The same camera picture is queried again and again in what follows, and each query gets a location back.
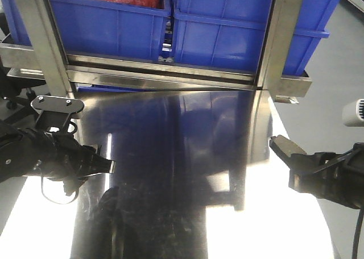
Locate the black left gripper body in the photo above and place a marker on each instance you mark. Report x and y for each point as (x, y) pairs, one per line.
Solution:
(55, 156)

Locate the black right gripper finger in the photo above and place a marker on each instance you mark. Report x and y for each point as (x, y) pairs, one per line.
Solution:
(309, 163)
(322, 184)

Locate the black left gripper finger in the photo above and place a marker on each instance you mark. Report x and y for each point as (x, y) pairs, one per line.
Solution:
(96, 164)

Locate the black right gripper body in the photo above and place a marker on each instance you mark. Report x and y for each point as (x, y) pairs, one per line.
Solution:
(346, 177)

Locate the brake pad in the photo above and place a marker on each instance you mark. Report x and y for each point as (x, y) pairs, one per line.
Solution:
(284, 148)
(97, 149)

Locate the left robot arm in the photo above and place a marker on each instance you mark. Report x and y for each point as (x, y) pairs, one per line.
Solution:
(9, 151)

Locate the far left blue bin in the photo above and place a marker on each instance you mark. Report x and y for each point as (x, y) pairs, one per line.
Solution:
(15, 23)

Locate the left blue plastic bin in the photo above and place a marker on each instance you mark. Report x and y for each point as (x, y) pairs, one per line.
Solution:
(109, 28)

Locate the blue plastic bin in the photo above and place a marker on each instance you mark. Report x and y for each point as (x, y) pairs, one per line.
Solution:
(229, 34)
(109, 28)

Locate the right blue plastic bin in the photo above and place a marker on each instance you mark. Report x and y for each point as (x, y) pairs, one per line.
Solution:
(229, 34)

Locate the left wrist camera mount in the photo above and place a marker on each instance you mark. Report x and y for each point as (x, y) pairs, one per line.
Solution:
(56, 112)

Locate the stainless steel shelf frame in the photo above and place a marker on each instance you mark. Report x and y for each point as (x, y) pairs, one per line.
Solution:
(47, 60)

